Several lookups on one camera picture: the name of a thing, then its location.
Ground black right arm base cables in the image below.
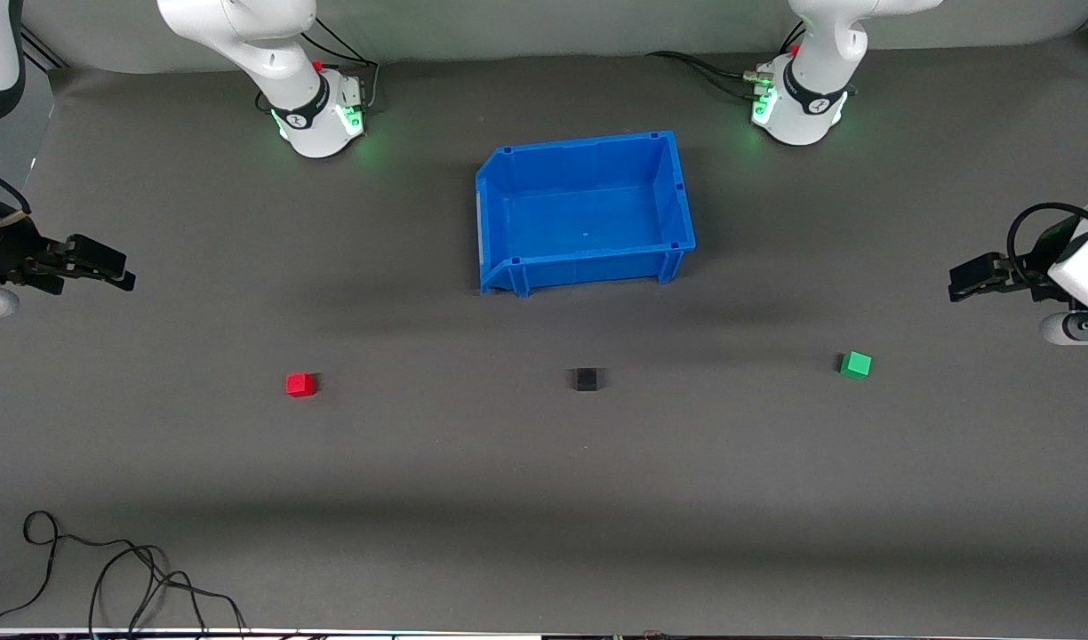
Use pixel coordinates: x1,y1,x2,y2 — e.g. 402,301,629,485
256,13,381,115

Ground black right arm wrist cable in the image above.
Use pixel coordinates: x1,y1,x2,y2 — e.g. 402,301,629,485
0,163,34,223

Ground grey table mat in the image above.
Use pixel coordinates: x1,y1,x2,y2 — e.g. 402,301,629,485
0,31,1088,637

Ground black left arm wrist cable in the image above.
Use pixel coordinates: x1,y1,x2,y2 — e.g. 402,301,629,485
1005,202,1088,287

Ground loose thin black cable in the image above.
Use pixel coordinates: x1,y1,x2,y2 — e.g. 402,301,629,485
0,510,247,640

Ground black left arm base cables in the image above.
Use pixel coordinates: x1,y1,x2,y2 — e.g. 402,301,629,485
644,20,858,101

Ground black arm base cables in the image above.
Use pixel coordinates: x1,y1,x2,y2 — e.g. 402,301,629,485
644,20,858,101
256,13,381,115

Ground blue plastic storage bin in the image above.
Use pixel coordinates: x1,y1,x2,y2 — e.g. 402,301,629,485
475,131,697,298

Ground black arm wrist cable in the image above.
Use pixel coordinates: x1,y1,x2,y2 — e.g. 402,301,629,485
1005,202,1088,287
0,163,34,223

